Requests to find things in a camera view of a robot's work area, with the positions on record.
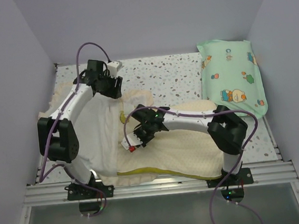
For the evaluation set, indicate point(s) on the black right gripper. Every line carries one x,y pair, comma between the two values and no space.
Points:
144,142

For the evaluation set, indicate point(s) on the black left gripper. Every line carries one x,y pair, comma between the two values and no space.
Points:
115,92

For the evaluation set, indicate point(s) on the cream yellow dotted pillow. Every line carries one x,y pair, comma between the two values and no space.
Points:
178,152

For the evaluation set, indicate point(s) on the white pillowcase with cream ruffle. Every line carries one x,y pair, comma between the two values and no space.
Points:
98,128

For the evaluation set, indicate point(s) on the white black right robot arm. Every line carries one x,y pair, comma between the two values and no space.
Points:
227,130

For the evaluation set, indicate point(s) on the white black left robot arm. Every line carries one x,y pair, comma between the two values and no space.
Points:
57,137

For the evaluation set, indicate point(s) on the green cartoon print pillow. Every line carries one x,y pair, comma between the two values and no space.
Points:
231,76

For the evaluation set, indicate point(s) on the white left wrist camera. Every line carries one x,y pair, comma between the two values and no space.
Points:
114,67

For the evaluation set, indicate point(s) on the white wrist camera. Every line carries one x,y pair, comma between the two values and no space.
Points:
131,142
114,67

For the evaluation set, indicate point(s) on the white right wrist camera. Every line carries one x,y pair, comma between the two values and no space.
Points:
131,142

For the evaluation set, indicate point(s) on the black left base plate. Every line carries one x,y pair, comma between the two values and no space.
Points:
93,189

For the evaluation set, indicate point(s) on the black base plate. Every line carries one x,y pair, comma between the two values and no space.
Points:
228,177
93,189

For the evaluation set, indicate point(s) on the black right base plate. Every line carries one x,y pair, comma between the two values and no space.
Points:
228,177

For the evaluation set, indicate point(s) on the aluminium front rail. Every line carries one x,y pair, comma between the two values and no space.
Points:
254,174

